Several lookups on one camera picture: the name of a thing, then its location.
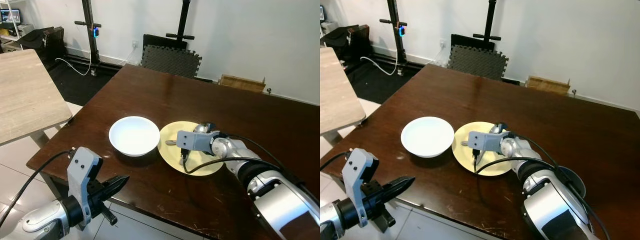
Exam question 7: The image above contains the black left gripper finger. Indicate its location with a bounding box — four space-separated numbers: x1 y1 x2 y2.
385 176 416 193
104 180 129 200
387 181 414 202
103 175 130 191

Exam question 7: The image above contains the yellow plate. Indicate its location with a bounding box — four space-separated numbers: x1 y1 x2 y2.
157 121 225 177
451 121 521 177

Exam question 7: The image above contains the white bowl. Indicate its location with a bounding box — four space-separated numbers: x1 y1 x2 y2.
108 116 161 158
400 116 455 159

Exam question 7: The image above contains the light wooden box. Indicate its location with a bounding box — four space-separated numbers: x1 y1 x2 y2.
218 74 267 94
525 76 572 96

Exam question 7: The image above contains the grey foam puzzle mat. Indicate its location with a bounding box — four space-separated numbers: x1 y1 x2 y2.
140 45 203 79
446 45 510 81

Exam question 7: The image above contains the plain black floor mat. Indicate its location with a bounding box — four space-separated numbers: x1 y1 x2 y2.
47 57 123 107
345 60 423 105

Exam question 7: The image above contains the black flat box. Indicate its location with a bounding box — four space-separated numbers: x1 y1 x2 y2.
450 34 496 51
142 34 188 51

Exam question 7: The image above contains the black stand with short bar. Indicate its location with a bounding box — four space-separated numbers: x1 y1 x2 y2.
166 0 196 51
472 0 502 51

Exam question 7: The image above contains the black open suitcase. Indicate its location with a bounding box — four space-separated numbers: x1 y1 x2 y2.
20 27 66 63
321 25 372 63

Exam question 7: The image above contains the black stand with crossbar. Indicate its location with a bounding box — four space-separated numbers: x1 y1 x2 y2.
74 0 104 77
379 0 408 77

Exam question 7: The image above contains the white shelf unit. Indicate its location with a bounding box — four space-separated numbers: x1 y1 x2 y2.
0 0 28 53

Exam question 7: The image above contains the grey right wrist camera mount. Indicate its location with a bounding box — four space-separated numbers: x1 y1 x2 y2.
468 130 511 154
176 129 221 154

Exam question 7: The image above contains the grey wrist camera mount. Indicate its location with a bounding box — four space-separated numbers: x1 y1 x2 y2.
468 130 511 154
176 129 221 154
341 148 379 229
66 147 104 227

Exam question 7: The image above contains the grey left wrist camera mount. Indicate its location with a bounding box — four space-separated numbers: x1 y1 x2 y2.
341 148 379 229
66 147 104 227

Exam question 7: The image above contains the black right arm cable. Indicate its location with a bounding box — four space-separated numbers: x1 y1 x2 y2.
509 132 596 221
219 132 321 207

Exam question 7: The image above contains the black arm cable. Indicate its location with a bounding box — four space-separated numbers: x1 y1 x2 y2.
320 150 354 172
509 132 596 221
0 149 76 228
219 132 321 207

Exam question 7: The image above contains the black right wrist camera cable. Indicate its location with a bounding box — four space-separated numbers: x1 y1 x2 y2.
180 148 301 193
472 148 611 240

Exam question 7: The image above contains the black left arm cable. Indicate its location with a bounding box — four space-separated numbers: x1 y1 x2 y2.
0 149 76 228
320 150 354 172

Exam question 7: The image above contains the white floor cable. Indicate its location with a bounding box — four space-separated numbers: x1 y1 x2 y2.
360 44 400 77
55 42 94 77

